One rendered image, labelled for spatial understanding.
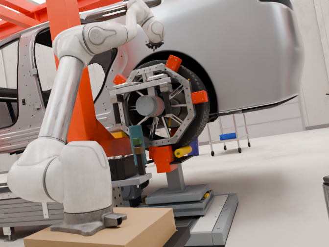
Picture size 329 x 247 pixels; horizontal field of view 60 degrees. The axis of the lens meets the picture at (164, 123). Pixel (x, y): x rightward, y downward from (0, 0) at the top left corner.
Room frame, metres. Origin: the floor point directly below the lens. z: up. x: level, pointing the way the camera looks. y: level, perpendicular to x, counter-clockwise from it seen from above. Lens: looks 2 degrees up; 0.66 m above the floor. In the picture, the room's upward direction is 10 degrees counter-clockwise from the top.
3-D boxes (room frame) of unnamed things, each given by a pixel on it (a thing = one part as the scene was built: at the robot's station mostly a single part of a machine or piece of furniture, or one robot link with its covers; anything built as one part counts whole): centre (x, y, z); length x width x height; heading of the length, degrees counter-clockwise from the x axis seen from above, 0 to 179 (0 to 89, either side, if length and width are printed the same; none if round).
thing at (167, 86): (1.69, -0.05, 0.93); 0.09 x 0.05 x 0.05; 160
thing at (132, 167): (1.61, 0.32, 0.51); 0.20 x 0.14 x 0.13; 71
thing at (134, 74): (1.94, 0.05, 0.85); 0.54 x 0.07 x 0.54; 70
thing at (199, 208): (2.11, 0.01, 0.13); 0.50 x 0.36 x 0.10; 70
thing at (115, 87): (1.86, 0.18, 1.03); 0.19 x 0.18 x 0.11; 160
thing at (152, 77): (1.79, -0.01, 1.03); 0.19 x 0.18 x 0.11; 160
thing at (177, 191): (2.10, -0.01, 0.32); 0.40 x 0.30 x 0.28; 70
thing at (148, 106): (1.87, 0.07, 0.85); 0.21 x 0.14 x 0.14; 160
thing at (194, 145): (6.70, -0.54, 0.23); 0.41 x 0.36 x 0.46; 135
